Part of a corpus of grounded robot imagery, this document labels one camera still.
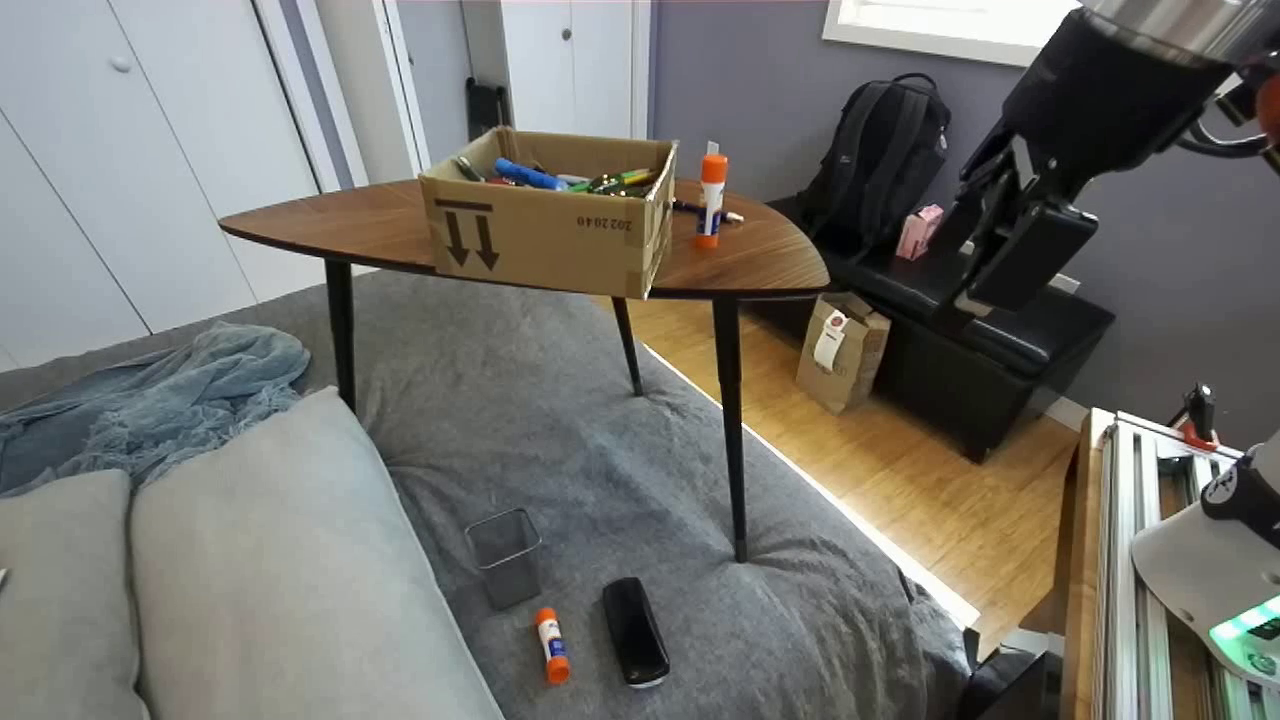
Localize blue marker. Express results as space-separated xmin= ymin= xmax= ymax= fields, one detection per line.
xmin=493 ymin=158 xmax=563 ymax=192

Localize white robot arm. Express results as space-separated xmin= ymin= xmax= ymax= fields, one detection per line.
xmin=944 ymin=0 xmax=1280 ymax=312

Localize cardboard box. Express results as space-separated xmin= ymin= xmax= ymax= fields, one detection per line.
xmin=419 ymin=128 xmax=676 ymax=296

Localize markers pile in box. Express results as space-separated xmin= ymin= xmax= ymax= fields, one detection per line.
xmin=450 ymin=158 xmax=655 ymax=196

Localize wooden side table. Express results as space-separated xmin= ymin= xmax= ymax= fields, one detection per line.
xmin=219 ymin=179 xmax=828 ymax=562

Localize brown paper bag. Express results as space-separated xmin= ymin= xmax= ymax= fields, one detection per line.
xmin=797 ymin=294 xmax=890 ymax=412

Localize standing glue stick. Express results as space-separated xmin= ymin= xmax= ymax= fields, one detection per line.
xmin=695 ymin=139 xmax=732 ymax=254

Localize grey mesh pen cup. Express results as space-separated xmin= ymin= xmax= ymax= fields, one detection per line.
xmin=467 ymin=510 xmax=540 ymax=612

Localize pink small bag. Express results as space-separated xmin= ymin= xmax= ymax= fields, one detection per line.
xmin=897 ymin=205 xmax=944 ymax=261

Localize black backpack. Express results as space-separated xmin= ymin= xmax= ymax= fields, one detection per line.
xmin=798 ymin=72 xmax=950 ymax=258

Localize glue stick on bed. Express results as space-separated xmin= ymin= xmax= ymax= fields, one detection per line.
xmin=533 ymin=610 xmax=570 ymax=687

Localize black ottoman bench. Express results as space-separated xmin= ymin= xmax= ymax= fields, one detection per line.
xmin=816 ymin=232 xmax=1110 ymax=462

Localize grey front pillow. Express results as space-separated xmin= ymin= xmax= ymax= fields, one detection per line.
xmin=130 ymin=394 xmax=500 ymax=720

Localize grey pillow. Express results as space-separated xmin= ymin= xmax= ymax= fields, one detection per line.
xmin=130 ymin=394 xmax=500 ymax=720
xmin=0 ymin=474 xmax=148 ymax=720

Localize blue blanket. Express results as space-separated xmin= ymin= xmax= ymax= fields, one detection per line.
xmin=0 ymin=319 xmax=312 ymax=497

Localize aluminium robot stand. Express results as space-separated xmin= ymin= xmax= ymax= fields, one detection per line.
xmin=1058 ymin=408 xmax=1280 ymax=720

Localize grey rear pillow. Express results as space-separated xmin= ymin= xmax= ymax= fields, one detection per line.
xmin=0 ymin=474 xmax=148 ymax=720

